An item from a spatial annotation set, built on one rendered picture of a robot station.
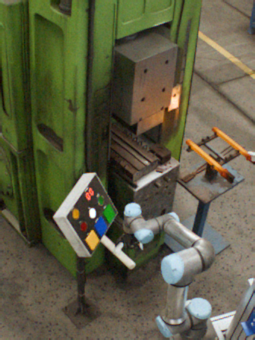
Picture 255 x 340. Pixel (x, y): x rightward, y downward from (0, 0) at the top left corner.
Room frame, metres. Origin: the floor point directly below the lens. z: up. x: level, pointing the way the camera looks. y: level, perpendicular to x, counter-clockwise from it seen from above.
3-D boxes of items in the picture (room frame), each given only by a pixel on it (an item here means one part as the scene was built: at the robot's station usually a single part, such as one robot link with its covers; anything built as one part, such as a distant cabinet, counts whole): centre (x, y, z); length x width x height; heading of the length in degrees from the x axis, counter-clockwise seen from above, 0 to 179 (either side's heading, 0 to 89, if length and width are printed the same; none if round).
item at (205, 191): (2.50, -0.55, 0.69); 0.40 x 0.30 x 0.02; 132
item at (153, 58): (2.43, 0.02, 1.56); 0.42 x 0.39 x 0.40; 45
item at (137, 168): (2.40, 0.05, 0.96); 0.42 x 0.20 x 0.09; 45
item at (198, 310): (1.26, -0.38, 0.98); 0.13 x 0.12 x 0.14; 118
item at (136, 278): (2.21, -0.13, 0.01); 0.58 x 0.39 x 0.01; 135
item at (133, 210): (1.64, -0.04, 1.23); 0.09 x 0.08 x 0.11; 28
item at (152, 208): (2.44, 0.01, 0.69); 0.56 x 0.38 x 0.45; 45
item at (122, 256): (1.94, 0.08, 0.62); 0.44 x 0.05 x 0.05; 45
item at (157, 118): (2.40, 0.05, 1.32); 0.42 x 0.20 x 0.10; 45
